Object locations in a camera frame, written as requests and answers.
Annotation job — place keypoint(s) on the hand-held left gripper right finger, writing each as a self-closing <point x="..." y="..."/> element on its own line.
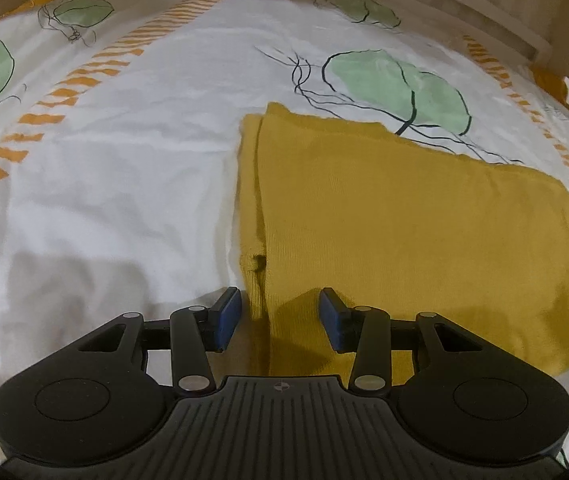
<point x="333" y="317"/>

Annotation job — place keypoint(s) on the yellow bed sheet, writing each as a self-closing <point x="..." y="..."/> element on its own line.
<point x="550" y="82"/>

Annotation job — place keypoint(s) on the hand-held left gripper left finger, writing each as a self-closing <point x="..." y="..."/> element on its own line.
<point x="228" y="317"/>

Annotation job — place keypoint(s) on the wooden bed frame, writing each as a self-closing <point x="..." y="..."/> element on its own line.
<point x="494" y="5"/>

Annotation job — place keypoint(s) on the white leaf-print duvet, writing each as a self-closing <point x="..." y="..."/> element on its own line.
<point x="104" y="185"/>

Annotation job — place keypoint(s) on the mustard yellow knit sweater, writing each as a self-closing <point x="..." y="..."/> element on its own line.
<point x="394" y="220"/>

